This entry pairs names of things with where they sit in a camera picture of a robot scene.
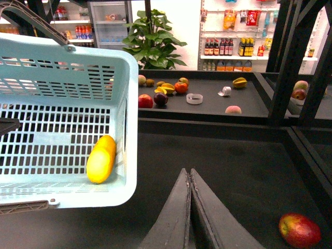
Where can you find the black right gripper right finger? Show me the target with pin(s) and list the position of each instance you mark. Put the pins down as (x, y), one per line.
(212, 223)

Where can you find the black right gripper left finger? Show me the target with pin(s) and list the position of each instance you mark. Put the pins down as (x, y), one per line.
(172, 227)

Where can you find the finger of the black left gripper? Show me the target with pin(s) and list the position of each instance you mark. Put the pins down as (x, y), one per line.
(8, 125)

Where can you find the light blue plastic basket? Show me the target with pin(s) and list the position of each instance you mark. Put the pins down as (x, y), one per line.
(66, 98)

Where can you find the yellow mango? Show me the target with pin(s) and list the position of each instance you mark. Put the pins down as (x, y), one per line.
(101, 160)

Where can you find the red green mango right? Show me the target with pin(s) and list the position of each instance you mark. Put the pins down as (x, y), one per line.
(301, 84)

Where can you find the red yellow apple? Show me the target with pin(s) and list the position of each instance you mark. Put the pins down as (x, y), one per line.
(299, 231)

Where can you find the pink peach front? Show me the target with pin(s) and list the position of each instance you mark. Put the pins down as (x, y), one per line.
(233, 110)

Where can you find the dark purple plum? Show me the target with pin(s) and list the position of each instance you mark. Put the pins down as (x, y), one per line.
(160, 99)

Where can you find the red apple on tray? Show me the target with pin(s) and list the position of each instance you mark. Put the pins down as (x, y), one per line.
(145, 101)

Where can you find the black fruit display tray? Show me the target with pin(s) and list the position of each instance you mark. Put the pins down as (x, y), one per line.
(253, 99)

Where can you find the yellow starfruit left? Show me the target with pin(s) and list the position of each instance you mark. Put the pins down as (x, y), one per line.
(165, 88)

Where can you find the yellow starfruit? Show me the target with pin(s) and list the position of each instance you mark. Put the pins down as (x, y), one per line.
(165, 88)
(239, 83)

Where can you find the orange persimmon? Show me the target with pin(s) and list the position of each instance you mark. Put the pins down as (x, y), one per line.
(181, 87)

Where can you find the pale green peach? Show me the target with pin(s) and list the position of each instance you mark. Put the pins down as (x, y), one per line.
(141, 80)

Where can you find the glass door drinks fridge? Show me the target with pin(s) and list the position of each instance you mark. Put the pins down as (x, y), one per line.
(109, 19)

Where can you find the yellow brown kiwi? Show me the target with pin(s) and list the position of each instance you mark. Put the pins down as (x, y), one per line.
(160, 83)

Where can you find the yellow starfruit right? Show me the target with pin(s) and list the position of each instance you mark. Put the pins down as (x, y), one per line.
(239, 83)

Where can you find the red green apple behind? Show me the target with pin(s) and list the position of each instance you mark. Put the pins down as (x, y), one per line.
(183, 80)

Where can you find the red apple far right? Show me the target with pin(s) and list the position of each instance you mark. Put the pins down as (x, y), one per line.
(299, 94)

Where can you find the green potted plant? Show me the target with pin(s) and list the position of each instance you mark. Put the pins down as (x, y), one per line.
(151, 42)

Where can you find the white sauce bottle shelf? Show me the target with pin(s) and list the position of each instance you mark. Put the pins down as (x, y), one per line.
(236, 35)

